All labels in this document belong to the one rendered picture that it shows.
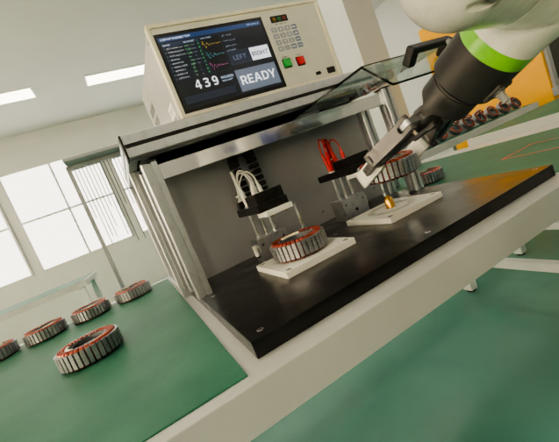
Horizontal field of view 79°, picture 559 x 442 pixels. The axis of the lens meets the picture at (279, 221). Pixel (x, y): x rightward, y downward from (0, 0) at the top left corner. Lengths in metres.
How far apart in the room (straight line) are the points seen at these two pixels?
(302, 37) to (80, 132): 6.57
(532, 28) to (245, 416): 0.49
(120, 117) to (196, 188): 6.54
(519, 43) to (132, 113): 7.13
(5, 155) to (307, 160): 6.73
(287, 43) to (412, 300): 0.67
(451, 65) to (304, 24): 0.52
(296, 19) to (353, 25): 3.94
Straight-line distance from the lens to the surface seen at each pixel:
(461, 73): 0.51
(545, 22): 0.47
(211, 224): 0.86
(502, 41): 0.49
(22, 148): 7.38
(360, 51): 4.79
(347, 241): 0.62
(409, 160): 0.65
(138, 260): 7.00
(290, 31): 0.94
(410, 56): 0.70
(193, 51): 0.83
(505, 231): 0.60
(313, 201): 0.96
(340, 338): 0.41
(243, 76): 0.83
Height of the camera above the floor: 0.93
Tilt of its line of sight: 6 degrees down
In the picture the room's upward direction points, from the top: 22 degrees counter-clockwise
